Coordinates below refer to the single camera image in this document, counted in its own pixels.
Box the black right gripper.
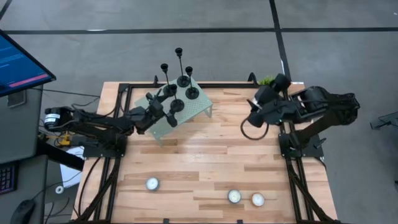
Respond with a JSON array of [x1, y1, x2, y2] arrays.
[[246, 84, 301, 128]]

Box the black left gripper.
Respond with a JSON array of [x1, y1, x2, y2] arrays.
[[124, 88, 180, 135]]

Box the black metal candlestick holder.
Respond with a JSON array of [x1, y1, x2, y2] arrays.
[[160, 63, 177, 97], [169, 83, 185, 113], [185, 65, 200, 100], [174, 47, 191, 88]]

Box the candle in brown rimmed tin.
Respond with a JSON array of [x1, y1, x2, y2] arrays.
[[251, 192, 266, 208]]

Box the green plant in white pot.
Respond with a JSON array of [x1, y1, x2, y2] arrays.
[[259, 75, 277, 86]]

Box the green perforated metal riser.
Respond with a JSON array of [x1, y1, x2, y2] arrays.
[[134, 72, 214, 146]]

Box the white paper sheet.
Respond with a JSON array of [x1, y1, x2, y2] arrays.
[[58, 146, 86, 189]]

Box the black office chair base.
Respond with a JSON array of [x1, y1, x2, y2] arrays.
[[369, 111, 398, 131]]

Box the computer desk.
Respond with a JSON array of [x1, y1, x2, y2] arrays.
[[0, 84, 50, 224]]

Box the computer monitor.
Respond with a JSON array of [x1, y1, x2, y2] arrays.
[[0, 29, 57, 98]]

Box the black keyboard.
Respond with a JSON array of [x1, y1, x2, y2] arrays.
[[0, 164, 18, 196]]

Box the black computer mouse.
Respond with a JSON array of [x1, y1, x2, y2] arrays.
[[10, 198, 37, 224]]

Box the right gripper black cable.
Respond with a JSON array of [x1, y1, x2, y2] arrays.
[[240, 116, 270, 141]]

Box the black aluminium table frame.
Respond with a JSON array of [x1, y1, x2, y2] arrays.
[[72, 72, 343, 224]]

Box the yellow cable plug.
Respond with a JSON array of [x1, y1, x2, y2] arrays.
[[58, 130, 73, 147]]

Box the thin black cable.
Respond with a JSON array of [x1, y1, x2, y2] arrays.
[[30, 86, 101, 108]]

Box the thick black cable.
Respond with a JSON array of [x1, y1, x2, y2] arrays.
[[76, 157, 103, 218]]

